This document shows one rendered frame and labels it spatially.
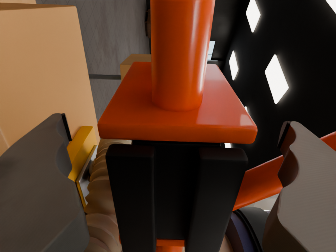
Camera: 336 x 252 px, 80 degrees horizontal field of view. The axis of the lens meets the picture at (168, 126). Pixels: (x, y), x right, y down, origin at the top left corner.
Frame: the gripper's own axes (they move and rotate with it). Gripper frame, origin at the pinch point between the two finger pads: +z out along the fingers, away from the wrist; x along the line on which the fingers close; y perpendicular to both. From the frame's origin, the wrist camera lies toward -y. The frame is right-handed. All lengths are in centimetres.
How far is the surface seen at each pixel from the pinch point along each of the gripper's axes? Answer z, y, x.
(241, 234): 2.8, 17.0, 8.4
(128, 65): 170, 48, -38
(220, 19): 994, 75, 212
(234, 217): 5.6, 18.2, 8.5
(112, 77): 196, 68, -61
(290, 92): 445, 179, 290
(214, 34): 1025, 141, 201
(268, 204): 96, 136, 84
